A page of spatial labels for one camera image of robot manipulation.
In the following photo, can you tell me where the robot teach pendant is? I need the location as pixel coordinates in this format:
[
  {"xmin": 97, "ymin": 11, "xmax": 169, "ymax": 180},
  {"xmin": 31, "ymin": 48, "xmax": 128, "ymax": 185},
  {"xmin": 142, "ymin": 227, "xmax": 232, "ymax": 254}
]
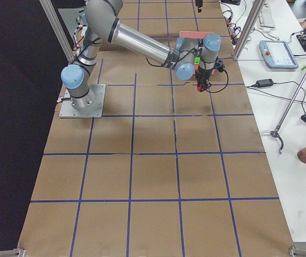
[{"xmin": 259, "ymin": 40, "xmax": 298, "ymax": 69}]

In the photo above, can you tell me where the aluminium frame post left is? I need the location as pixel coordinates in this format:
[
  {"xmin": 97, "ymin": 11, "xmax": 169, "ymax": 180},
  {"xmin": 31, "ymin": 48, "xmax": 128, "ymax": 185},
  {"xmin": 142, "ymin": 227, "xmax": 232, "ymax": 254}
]
[{"xmin": 40, "ymin": 0, "xmax": 73, "ymax": 63}]

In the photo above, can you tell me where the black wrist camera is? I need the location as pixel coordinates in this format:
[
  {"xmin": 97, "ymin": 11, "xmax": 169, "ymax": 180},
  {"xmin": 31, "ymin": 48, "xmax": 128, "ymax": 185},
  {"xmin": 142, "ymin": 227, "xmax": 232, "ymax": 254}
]
[{"xmin": 214, "ymin": 58, "xmax": 226, "ymax": 72}]

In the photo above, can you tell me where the brown paper table cover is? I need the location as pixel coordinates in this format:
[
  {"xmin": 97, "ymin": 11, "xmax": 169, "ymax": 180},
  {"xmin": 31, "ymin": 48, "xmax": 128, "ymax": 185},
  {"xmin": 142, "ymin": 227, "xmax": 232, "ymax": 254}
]
[{"xmin": 18, "ymin": 1, "xmax": 293, "ymax": 256}]

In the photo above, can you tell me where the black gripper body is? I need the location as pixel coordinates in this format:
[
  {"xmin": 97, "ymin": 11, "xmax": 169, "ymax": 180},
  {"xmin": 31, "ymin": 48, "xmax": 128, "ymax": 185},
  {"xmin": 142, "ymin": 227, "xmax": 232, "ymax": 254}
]
[{"xmin": 195, "ymin": 66, "xmax": 212, "ymax": 87}]

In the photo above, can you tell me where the pink plastic box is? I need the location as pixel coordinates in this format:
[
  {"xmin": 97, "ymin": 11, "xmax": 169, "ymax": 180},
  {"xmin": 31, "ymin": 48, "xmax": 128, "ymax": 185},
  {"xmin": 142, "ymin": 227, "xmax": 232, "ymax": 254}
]
[{"xmin": 175, "ymin": 31, "xmax": 221, "ymax": 80}]

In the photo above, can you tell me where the black power adapter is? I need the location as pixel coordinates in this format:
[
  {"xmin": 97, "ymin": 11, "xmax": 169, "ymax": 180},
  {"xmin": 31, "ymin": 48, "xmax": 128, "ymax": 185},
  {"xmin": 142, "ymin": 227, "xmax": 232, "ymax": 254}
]
[{"xmin": 254, "ymin": 79, "xmax": 274, "ymax": 88}]

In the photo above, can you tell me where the white keyboard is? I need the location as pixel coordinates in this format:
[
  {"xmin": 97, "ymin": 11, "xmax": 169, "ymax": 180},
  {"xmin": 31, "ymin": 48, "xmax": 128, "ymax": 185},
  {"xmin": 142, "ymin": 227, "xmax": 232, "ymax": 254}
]
[{"xmin": 258, "ymin": 4, "xmax": 275, "ymax": 29}]

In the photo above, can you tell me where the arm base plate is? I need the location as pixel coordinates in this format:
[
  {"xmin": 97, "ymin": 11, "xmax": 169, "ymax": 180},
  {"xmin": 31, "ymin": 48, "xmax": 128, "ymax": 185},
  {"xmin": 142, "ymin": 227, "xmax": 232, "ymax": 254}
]
[{"xmin": 59, "ymin": 84, "xmax": 106, "ymax": 118}]

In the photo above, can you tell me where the aluminium frame post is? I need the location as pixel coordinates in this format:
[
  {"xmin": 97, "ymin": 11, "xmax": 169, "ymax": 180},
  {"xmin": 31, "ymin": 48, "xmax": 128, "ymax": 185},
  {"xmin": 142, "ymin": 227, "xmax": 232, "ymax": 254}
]
[
  {"xmin": 40, "ymin": 0, "xmax": 73, "ymax": 63},
  {"xmin": 233, "ymin": 0, "xmax": 265, "ymax": 61}
]

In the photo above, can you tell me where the long reach grabber tool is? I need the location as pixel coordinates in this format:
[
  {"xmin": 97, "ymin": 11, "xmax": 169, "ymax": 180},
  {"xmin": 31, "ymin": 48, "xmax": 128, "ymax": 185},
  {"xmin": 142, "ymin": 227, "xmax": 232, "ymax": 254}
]
[{"xmin": 270, "ymin": 66, "xmax": 306, "ymax": 155}]

